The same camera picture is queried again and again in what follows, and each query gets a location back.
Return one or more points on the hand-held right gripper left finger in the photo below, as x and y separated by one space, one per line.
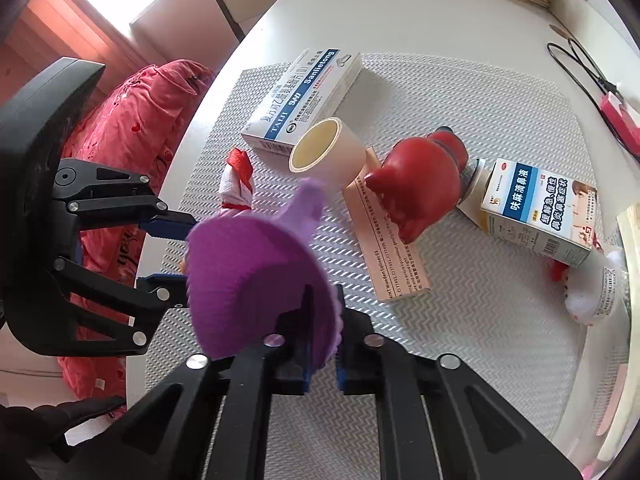
303 382

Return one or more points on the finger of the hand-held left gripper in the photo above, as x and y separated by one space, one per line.
167 225
160 285

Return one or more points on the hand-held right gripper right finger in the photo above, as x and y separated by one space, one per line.
342 380

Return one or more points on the purple ribbed plastic toy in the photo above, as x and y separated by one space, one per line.
250 260

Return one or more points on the red and white cloth scrap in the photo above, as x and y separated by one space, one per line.
235 190

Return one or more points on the pink printed bed blanket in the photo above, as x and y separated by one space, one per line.
125 125

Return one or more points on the long pink cardboard box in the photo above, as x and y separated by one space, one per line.
392 260

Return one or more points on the orange pleated curtain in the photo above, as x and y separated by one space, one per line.
65 25

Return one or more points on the white textured placemat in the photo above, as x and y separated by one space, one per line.
475 335

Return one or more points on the white and blue medicine box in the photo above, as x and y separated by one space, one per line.
300 95

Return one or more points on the beige tape roll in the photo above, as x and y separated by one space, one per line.
342 160

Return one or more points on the red plastic toy figure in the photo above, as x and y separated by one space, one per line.
420 180

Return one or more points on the white nasal drops box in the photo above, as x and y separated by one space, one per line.
540 210

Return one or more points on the white plush toy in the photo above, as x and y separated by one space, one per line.
595 290

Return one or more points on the pink device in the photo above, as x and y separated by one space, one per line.
622 120

